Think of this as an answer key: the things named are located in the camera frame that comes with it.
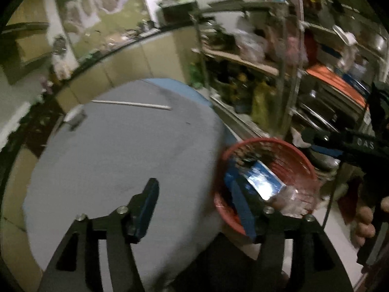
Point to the orange plastic tray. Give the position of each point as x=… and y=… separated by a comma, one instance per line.
x=334, y=82

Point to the yellow plastic bag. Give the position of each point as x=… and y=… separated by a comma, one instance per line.
x=263, y=103

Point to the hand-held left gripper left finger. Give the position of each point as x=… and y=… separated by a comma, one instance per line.
x=146, y=213

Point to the dark blue cardboard box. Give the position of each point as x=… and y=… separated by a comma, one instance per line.
x=264, y=180

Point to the white pink plastic bag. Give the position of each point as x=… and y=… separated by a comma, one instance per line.
x=250, y=44

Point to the clear plastic wrapper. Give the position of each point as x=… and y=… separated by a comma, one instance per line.
x=291, y=198

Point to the black toaster oven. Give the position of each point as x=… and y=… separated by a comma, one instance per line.
x=176, y=12

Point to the waterfall wall picture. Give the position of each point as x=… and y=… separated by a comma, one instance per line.
x=100, y=6

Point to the glass door wall cabinet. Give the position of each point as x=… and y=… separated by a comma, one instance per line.
x=24, y=45

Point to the person's right hand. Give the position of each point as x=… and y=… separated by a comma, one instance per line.
x=364, y=223

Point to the long white rod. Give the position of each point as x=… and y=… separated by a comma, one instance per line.
x=130, y=103

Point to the grey tablecloth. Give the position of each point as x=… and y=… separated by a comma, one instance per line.
x=106, y=158

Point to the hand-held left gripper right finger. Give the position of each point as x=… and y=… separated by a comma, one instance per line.
x=243, y=210

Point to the blue table cover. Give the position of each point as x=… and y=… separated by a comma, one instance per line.
x=182, y=86

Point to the red plastic basket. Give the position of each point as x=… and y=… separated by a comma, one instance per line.
x=288, y=155

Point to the green glass bottle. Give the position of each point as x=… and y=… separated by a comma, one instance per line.
x=196, y=74

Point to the white ceramic bowl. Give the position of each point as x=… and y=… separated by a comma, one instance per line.
x=74, y=117

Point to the beige base cabinets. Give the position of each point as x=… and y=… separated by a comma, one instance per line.
x=136, y=64

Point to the dark brown built-in oven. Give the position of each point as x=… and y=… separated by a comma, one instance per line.
x=36, y=127

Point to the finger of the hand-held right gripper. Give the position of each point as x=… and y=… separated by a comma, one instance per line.
x=322, y=138
x=326, y=152

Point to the metal shelf rack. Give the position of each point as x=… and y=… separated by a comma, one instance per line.
x=285, y=97

